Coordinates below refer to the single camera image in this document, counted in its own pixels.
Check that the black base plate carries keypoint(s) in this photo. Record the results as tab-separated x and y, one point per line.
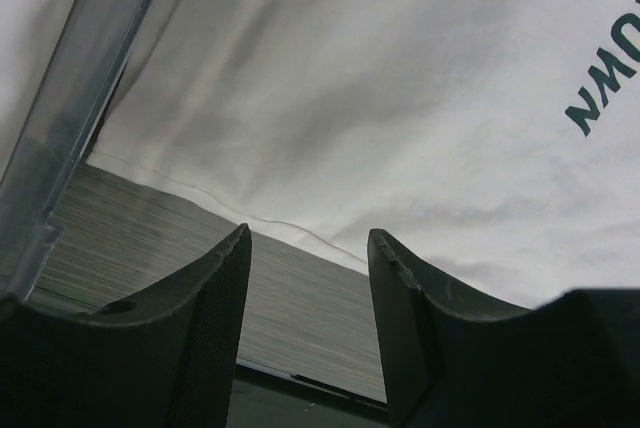
266	397

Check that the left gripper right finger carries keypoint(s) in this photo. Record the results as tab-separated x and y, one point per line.
453	356

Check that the clear plastic bin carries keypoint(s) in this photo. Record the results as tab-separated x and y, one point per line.
87	62

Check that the white and green raglan shirt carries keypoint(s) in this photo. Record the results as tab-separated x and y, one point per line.
496	139

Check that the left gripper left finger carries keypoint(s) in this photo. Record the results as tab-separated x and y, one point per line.
164	356

